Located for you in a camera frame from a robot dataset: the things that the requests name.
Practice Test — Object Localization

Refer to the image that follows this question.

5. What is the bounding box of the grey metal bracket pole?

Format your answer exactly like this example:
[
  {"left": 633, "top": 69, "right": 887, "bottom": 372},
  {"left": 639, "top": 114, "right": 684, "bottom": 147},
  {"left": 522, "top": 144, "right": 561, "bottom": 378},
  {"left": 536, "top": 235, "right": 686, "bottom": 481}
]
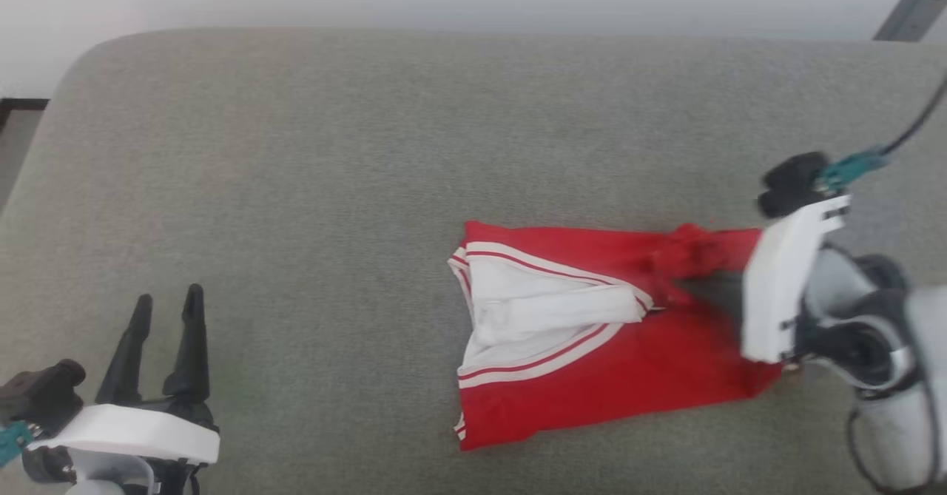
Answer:
[{"left": 873, "top": 0, "right": 947, "bottom": 43}]

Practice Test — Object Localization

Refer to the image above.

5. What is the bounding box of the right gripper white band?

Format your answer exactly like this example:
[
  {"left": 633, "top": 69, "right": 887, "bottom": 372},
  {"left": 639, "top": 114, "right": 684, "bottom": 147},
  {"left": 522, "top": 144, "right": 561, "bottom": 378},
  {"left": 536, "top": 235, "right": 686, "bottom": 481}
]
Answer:
[{"left": 675, "top": 195, "right": 853, "bottom": 367}]

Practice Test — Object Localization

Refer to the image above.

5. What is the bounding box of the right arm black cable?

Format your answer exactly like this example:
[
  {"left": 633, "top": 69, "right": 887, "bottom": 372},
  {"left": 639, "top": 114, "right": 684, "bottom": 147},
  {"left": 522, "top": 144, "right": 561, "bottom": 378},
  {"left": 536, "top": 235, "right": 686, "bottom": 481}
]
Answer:
[{"left": 817, "top": 73, "right": 947, "bottom": 194}]

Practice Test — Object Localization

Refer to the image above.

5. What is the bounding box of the red Bulls 23 jersey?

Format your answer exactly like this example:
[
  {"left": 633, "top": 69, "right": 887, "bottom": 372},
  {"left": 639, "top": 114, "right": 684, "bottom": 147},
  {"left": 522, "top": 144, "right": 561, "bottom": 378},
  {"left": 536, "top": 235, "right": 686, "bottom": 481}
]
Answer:
[{"left": 447, "top": 220, "right": 786, "bottom": 453}]

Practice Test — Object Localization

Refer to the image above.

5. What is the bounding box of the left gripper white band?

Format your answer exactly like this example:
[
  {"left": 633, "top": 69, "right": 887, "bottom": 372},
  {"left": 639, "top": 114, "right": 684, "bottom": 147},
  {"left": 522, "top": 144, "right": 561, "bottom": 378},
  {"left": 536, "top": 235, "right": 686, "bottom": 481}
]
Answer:
[{"left": 26, "top": 283, "right": 221, "bottom": 495}]

